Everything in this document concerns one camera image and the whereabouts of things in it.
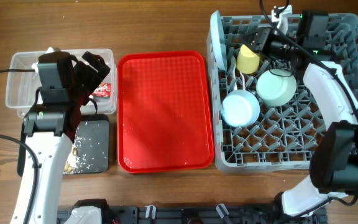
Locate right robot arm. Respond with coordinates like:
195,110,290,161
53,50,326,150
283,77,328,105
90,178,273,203
241,8,358,222

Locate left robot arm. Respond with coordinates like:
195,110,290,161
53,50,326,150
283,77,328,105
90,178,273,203
11,50,111,223

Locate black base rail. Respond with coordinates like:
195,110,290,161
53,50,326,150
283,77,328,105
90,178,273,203
56,203,328,224

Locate white tissue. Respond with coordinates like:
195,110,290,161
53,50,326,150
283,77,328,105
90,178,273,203
32,62,39,73

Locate light blue small bowl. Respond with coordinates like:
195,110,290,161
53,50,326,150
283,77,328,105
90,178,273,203
221,90,260,127

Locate grey dishwasher rack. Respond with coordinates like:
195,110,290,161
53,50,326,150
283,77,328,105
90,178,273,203
206,13,358,173

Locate clear plastic bin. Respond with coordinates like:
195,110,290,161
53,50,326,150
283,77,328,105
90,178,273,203
5,49,117,118

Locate food scraps and rice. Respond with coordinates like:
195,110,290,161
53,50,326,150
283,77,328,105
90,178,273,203
63,120,105,174

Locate white plastic fork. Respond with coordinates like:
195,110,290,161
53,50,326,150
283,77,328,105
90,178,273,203
239,72,246,90

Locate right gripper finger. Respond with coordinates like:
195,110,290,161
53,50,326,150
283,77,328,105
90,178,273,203
241,38,261,53
244,29,263,40

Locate black waste tray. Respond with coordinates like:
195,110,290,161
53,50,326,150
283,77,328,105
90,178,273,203
21,114,109,175

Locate light blue plate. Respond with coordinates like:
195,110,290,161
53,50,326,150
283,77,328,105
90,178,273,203
210,10,227,71

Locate red plastic tray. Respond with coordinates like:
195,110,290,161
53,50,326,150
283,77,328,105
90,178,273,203
117,50,214,174

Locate red snack wrapper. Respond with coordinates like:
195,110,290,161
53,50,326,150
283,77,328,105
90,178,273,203
91,83,111,98

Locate green bowl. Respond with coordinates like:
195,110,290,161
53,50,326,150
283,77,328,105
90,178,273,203
256,69,297,107

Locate yellow plastic cup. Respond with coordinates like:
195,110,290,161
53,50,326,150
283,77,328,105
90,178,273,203
236,45,260,74

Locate white plastic spoon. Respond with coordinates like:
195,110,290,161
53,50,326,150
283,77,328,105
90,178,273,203
229,56,237,90

